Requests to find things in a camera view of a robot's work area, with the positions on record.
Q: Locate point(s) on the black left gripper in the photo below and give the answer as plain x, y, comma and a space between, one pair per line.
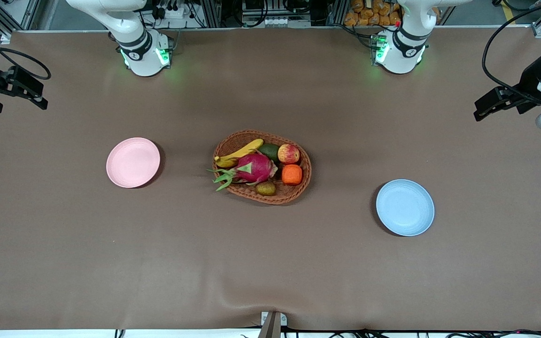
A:
528, 80

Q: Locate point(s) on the red yellow apple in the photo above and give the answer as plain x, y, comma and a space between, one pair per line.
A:
288, 153

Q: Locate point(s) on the yellow banana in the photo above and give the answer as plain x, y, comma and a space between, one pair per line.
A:
242, 151

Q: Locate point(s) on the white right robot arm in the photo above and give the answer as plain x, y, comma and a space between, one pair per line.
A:
143, 65

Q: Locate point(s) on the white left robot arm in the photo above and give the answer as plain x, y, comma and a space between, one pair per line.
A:
395, 63

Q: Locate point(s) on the pink plate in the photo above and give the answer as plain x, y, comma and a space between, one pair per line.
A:
132, 162

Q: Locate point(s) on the blue plate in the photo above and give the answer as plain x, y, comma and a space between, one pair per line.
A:
404, 206

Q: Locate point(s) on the bag of orange snacks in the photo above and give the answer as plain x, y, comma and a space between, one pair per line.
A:
364, 16

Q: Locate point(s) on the white power strip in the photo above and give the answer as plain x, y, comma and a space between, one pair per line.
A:
176, 13

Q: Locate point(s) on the brown wicker basket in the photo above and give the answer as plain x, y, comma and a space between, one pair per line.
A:
233, 143

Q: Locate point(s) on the orange fruit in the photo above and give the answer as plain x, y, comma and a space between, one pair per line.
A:
291, 174

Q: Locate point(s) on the green avocado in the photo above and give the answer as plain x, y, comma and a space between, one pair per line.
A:
269, 151

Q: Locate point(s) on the pink dragon fruit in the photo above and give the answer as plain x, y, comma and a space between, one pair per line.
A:
254, 169

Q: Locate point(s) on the brown kiwi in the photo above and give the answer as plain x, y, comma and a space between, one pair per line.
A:
266, 188

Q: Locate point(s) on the brown table cloth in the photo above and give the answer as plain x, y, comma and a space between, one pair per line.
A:
270, 263

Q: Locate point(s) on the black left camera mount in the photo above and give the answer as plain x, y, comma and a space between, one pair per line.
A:
529, 105

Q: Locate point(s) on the grey metal bracket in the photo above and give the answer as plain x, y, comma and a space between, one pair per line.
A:
273, 324

